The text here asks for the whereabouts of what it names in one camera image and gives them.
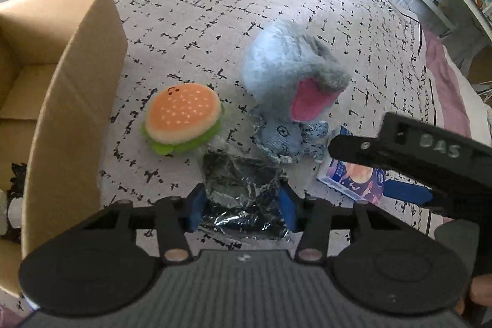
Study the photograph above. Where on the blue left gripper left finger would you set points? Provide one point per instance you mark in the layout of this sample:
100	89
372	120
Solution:
196	202

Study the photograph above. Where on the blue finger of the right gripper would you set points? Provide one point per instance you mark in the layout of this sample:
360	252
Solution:
406	192

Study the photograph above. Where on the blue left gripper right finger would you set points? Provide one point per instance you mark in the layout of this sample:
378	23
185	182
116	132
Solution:
288	205

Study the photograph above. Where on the shiny black plastic bag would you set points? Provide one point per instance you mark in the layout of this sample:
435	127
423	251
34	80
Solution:
243	197

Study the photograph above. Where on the hamburger plush toy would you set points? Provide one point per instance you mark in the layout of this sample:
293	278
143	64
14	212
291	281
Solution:
181	118

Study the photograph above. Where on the person's right hand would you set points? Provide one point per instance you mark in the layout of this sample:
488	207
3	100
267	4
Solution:
481	290

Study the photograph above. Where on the blue snack package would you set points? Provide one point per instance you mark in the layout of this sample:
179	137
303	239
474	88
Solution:
357	182

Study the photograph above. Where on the blue denim plush toy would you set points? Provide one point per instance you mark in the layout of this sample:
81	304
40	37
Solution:
286	142

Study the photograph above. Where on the grey shark plush toy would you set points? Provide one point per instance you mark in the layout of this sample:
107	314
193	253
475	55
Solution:
291	75

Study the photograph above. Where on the cardboard box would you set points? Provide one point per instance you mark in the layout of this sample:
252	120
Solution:
61	61

